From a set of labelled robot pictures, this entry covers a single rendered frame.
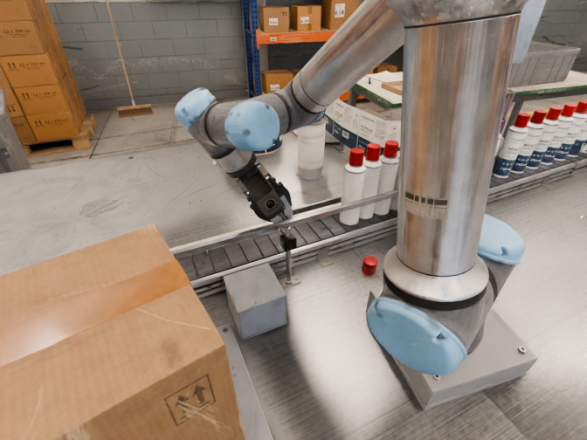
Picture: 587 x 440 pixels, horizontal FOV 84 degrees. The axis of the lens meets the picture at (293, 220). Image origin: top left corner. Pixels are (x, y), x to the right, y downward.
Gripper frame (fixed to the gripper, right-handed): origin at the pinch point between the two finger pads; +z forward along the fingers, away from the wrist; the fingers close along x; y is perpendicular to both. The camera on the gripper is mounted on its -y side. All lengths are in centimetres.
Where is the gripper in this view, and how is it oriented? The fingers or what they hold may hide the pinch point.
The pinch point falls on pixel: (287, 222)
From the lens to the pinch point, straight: 79.4
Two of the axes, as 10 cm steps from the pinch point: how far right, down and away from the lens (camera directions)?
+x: -7.8, 6.2, 0.0
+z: 4.5, 5.8, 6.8
